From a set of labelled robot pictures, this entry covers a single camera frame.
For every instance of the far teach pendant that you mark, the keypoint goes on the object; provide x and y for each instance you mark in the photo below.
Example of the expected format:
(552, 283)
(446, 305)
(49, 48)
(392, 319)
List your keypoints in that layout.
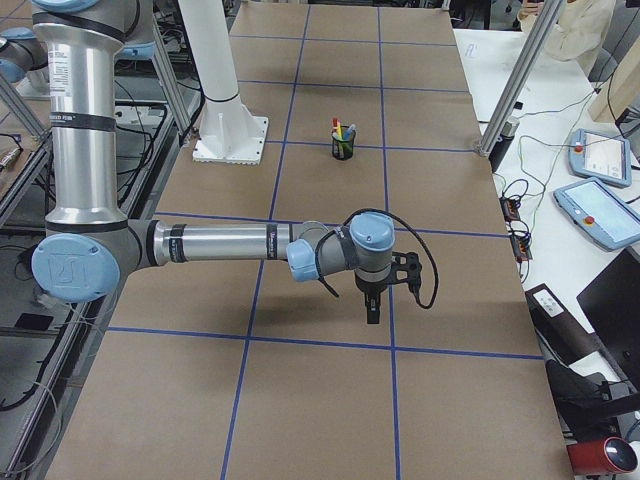
(606, 157)

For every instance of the blue highlighter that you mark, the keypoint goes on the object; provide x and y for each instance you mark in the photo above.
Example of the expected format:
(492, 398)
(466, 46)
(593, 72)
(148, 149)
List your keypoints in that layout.
(349, 132)

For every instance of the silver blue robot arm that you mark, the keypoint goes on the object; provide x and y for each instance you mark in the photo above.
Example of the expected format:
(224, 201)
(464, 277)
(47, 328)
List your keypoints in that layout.
(21, 53)
(91, 246)

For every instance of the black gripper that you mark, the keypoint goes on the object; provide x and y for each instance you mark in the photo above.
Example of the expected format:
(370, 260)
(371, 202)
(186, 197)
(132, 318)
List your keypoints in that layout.
(370, 289)

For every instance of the black monitor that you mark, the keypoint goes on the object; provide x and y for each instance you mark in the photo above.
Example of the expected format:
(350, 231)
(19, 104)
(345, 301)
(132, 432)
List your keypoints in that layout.
(610, 303)

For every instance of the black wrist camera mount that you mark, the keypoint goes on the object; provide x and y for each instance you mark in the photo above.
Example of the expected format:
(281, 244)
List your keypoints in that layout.
(406, 269)

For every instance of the near teach pendant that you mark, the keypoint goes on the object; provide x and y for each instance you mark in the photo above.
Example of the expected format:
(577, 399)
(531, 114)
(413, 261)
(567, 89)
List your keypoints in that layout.
(599, 213)

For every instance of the teach pendant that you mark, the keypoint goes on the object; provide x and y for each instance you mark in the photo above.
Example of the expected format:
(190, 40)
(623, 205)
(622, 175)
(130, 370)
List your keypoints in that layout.
(606, 157)
(599, 213)

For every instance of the white column base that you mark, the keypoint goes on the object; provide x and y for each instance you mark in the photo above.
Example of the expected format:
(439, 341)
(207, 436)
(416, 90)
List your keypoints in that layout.
(228, 132)

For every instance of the black mesh pen cup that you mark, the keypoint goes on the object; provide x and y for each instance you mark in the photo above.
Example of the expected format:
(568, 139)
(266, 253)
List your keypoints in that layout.
(343, 149)

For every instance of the person in white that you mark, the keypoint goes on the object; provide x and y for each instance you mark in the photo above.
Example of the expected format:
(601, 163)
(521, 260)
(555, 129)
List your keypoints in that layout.
(580, 32)

